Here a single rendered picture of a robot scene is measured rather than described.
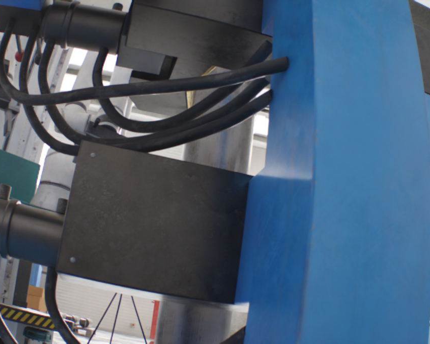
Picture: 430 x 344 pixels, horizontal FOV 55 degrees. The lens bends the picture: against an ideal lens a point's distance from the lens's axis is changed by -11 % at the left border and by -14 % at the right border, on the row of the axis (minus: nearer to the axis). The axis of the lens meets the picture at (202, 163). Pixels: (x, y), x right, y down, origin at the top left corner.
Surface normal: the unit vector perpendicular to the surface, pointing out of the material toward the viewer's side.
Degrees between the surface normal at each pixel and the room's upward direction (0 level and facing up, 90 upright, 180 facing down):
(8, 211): 71
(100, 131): 66
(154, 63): 180
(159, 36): 180
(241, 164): 90
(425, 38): 90
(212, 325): 90
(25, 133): 90
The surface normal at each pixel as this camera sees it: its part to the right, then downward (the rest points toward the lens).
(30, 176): 0.61, -0.22
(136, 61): -0.13, 0.92
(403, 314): 0.24, -0.33
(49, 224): 0.27, -0.61
